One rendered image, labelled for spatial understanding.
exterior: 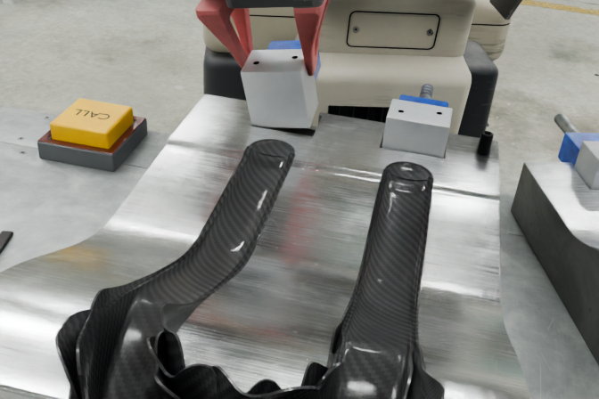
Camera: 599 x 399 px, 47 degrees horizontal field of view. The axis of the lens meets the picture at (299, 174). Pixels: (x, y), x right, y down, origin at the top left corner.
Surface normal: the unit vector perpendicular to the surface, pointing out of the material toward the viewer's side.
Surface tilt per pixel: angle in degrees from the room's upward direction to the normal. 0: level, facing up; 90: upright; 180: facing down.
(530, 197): 90
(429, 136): 90
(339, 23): 98
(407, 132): 90
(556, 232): 90
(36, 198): 0
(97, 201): 0
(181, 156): 2
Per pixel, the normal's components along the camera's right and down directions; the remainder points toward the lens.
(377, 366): -0.06, -0.65
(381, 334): 0.14, -0.99
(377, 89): 0.05, 0.65
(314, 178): 0.06, -0.83
